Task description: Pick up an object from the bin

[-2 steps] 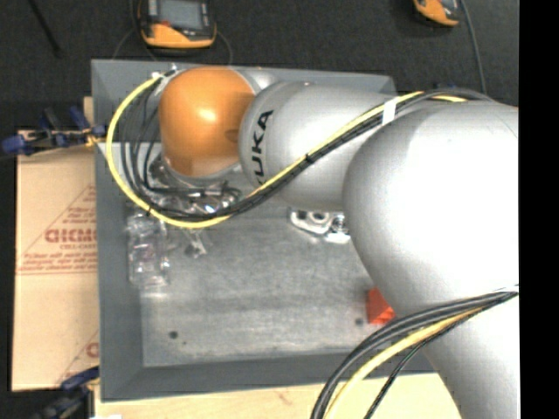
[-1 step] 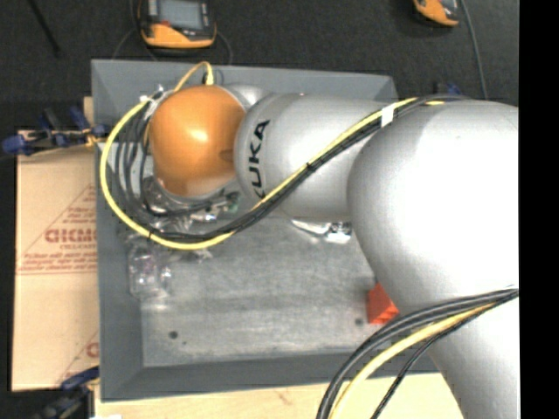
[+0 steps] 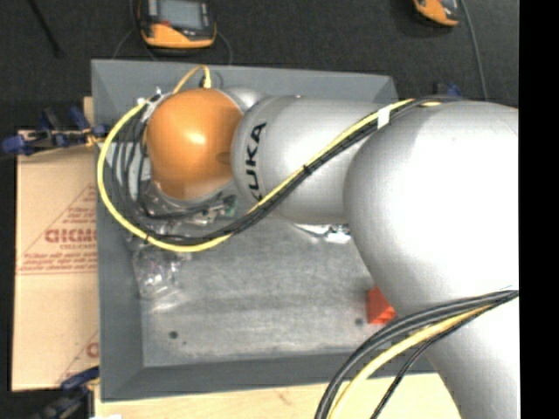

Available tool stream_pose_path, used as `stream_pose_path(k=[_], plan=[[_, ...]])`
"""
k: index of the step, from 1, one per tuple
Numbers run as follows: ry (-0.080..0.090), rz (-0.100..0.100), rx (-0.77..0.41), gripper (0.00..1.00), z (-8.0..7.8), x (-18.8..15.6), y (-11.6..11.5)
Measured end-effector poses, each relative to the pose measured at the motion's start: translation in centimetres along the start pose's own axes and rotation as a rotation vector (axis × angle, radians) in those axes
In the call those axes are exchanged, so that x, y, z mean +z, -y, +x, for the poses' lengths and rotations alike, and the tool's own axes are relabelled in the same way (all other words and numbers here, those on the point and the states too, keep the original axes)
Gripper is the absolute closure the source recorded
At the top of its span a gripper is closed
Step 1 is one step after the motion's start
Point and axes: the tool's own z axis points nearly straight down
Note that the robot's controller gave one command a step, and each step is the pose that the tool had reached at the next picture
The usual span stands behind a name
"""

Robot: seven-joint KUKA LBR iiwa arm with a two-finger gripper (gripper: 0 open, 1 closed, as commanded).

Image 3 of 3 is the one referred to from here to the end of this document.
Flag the clear plastic bottle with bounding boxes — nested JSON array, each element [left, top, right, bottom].
[[129, 236, 193, 301]]

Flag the grey metal bin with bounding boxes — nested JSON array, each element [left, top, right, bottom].
[[90, 58, 443, 402]]

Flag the brown cardboard board, red print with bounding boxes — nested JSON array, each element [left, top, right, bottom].
[[10, 96, 102, 393]]

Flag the orange block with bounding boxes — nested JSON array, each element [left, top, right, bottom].
[[365, 286, 398, 326]]

